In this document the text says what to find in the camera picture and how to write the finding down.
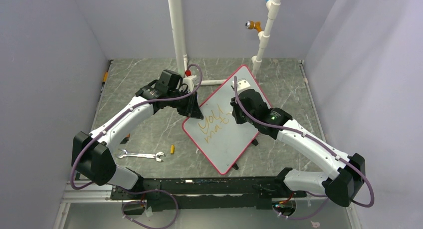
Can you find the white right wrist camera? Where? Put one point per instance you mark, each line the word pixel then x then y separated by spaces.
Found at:
pixel 241 86

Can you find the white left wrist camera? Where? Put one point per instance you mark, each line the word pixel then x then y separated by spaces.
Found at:
pixel 190 79

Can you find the orange black hex key set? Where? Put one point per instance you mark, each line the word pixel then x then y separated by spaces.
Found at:
pixel 125 140

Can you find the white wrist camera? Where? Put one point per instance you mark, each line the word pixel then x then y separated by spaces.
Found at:
pixel 241 86
pixel 190 79

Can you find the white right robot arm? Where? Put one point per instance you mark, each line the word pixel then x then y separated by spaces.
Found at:
pixel 342 174

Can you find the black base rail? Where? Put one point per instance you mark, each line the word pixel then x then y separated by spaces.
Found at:
pixel 209 193

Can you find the silver open-end wrench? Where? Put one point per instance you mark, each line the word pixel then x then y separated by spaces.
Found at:
pixel 122 153

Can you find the pink framed whiteboard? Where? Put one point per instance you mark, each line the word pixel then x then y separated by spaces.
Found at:
pixel 217 136

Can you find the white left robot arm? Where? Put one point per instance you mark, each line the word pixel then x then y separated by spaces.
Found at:
pixel 92 152

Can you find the white PVC pipe frame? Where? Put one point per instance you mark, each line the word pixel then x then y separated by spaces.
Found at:
pixel 216 28

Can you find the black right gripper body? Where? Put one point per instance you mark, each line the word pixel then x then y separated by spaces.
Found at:
pixel 241 116

